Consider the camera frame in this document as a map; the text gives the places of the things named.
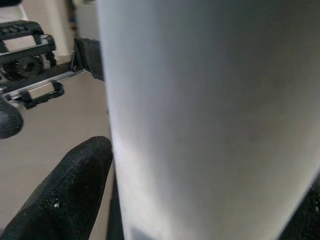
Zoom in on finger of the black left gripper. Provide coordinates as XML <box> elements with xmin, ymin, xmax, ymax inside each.
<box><xmin>72</xmin><ymin>37</ymin><xmax>105</xmax><ymax>81</ymax></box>
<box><xmin>0</xmin><ymin>98</ymin><xmax>25</xmax><ymax>140</ymax></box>

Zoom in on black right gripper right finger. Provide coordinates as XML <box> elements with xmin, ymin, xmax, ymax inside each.
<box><xmin>278</xmin><ymin>172</ymin><xmax>320</xmax><ymax>240</ymax></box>

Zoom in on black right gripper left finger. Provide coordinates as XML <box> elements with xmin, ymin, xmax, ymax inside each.
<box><xmin>0</xmin><ymin>136</ymin><xmax>113</xmax><ymax>240</ymax></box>

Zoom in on white plastic table leg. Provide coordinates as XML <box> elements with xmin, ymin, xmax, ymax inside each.
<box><xmin>96</xmin><ymin>0</ymin><xmax>320</xmax><ymax>240</ymax></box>

